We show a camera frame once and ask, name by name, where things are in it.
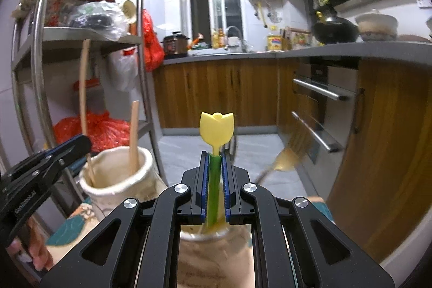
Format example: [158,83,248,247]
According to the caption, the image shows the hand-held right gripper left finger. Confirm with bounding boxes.
[39,150,210,288]

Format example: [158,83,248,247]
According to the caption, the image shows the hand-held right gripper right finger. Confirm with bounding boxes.
[221,150,395,288]

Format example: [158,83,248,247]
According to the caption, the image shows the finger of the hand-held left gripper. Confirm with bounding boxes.
[0,155,80,208]
[42,134,92,162]

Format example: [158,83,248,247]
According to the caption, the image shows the wooden chopstick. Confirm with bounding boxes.
[129,101,141,175]
[79,38,97,185]

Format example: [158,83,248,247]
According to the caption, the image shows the yellow tulip handle fork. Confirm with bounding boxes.
[200,112,234,235]

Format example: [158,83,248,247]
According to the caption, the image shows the white ceramic double utensil holder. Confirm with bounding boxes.
[79,145,260,288]

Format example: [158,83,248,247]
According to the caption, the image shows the person's left hand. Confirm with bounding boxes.
[6,230,55,272]

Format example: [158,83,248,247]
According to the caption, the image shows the large red plastic bag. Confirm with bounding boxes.
[54,111,132,154]

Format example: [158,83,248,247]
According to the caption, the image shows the printed tablecloth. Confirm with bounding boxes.
[45,195,335,288]

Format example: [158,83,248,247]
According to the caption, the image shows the tan spoon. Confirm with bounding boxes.
[256,145,305,185]

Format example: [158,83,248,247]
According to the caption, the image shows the white plastic bag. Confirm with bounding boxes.
[109,50,139,92]

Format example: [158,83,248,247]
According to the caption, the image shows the wooden base cabinets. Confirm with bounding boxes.
[152,57,432,262]

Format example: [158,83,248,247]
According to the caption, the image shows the steel shelf rack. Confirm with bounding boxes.
[12,0,169,187]

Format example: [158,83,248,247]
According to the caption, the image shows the small red plastic bag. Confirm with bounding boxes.
[142,9,165,73]

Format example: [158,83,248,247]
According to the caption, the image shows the clear bag with dark contents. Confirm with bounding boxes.
[69,1,130,40]

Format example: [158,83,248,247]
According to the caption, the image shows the built-in steel oven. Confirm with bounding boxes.
[292,57,358,167]

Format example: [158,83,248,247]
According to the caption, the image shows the dark red pressure cooker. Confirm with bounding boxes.
[161,32,189,58]

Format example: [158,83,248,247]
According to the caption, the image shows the colourful printed box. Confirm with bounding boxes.
[44,0,80,27]

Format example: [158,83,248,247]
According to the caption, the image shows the round yellow item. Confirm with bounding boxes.
[121,0,137,22]

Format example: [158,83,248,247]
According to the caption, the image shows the orange kitchen item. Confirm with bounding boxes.
[189,33,205,49]

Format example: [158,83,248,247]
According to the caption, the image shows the brown dried goods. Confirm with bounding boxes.
[12,0,38,19]

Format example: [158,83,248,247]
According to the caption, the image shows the yellow oil bottles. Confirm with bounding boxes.
[211,28,226,49]

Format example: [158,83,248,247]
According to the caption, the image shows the chrome faucet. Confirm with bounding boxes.
[225,26,245,52]

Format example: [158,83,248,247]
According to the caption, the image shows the yellow tin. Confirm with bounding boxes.
[266,35,282,51]

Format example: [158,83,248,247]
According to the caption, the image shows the knife block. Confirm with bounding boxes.
[282,28,294,50]

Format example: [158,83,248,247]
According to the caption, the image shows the grey kitchen countertop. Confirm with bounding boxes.
[164,41,432,66]

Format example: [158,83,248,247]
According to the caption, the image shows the kitchen window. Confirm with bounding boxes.
[184,0,244,49]

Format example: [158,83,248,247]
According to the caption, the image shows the black wok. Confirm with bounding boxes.
[310,13,359,45]

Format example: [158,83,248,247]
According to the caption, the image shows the black spice rack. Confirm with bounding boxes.
[304,0,333,22]

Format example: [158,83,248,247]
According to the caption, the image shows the clay casserole pot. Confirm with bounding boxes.
[355,13,399,41]

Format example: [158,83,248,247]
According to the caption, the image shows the yellow gas hose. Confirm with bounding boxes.
[257,1,269,28]

